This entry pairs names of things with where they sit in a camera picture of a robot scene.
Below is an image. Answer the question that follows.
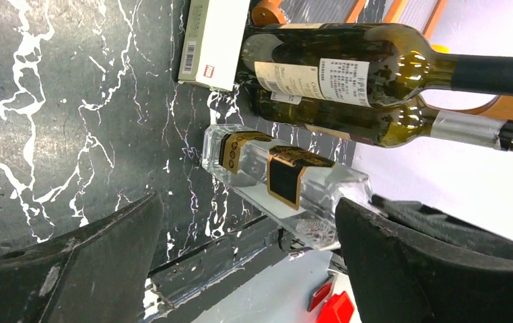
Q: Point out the orange wooden display rack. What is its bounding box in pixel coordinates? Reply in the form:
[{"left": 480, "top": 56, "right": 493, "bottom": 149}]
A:
[{"left": 250, "top": 0, "right": 513, "bottom": 146}]

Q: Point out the white red small box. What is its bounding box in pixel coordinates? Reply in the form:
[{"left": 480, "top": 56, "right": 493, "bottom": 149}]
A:
[{"left": 178, "top": 0, "right": 250, "bottom": 92}]

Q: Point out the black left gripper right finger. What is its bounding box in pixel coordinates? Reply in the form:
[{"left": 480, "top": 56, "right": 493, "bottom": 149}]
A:
[{"left": 335, "top": 198, "right": 513, "bottom": 322}]

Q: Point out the clear whisky bottle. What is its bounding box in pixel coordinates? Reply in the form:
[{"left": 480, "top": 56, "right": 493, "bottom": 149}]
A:
[{"left": 201, "top": 124, "right": 373, "bottom": 250}]

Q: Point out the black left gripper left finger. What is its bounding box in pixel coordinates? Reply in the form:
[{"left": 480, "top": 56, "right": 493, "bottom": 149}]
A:
[{"left": 0, "top": 193, "right": 163, "bottom": 322}]

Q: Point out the yellow block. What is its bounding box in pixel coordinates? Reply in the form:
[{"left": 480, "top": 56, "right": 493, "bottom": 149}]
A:
[{"left": 432, "top": 44, "right": 450, "bottom": 54}]

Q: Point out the dark labelled wine bottle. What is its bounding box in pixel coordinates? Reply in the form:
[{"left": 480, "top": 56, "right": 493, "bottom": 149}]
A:
[{"left": 250, "top": 89, "right": 513, "bottom": 151}]

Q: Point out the dark green wine bottle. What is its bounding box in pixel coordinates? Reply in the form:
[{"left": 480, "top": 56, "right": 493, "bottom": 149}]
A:
[{"left": 236, "top": 23, "right": 513, "bottom": 108}]

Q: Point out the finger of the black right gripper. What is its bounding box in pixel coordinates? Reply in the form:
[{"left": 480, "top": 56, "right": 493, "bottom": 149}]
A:
[{"left": 371, "top": 194, "right": 513, "bottom": 260}]

